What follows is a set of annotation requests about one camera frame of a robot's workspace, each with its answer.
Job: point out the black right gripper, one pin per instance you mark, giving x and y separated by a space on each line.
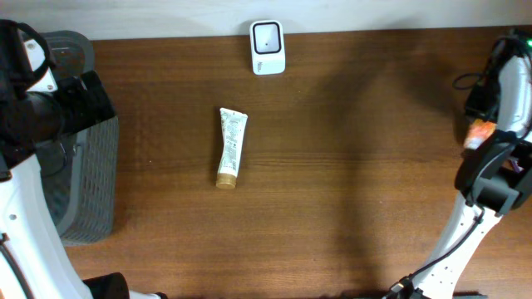
472 114

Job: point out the small orange tissue pack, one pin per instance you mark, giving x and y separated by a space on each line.
479 131

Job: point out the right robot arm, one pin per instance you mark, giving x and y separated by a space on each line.
494 178

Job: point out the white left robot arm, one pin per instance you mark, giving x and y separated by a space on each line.
59 133

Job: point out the white barcode scanner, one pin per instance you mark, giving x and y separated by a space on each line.
267 47

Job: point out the grey plastic mesh basket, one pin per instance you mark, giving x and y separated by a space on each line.
79 171

